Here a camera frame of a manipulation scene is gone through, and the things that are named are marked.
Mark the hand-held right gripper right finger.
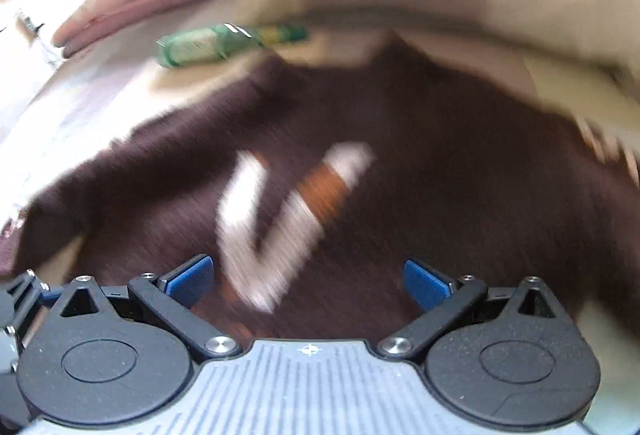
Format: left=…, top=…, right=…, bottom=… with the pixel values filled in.
left=377, top=258, right=557, bottom=360

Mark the brown fuzzy sweater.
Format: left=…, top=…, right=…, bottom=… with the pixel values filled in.
left=15, top=32, right=640, bottom=341

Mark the green glass bottle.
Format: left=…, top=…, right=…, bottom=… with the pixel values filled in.
left=156, top=24, right=308, bottom=68

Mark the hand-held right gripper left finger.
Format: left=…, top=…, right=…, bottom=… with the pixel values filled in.
left=60, top=254, right=242, bottom=361

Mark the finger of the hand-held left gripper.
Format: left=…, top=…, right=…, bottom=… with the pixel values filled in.
left=5, top=271, right=61, bottom=341

